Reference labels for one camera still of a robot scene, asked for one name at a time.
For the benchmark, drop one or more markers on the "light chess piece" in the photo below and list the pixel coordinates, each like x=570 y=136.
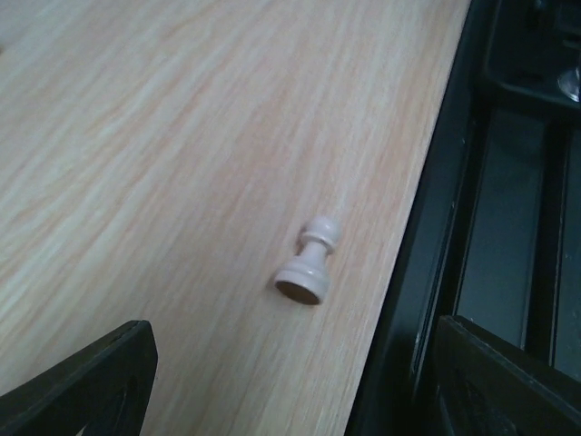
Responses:
x=305 y=277

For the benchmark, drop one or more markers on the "black aluminium rail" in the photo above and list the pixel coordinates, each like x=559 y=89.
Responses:
x=494 y=231

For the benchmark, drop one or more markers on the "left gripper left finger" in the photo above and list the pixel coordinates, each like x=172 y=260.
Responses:
x=104 y=389

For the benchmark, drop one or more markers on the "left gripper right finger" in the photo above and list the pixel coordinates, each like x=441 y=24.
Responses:
x=491 y=387

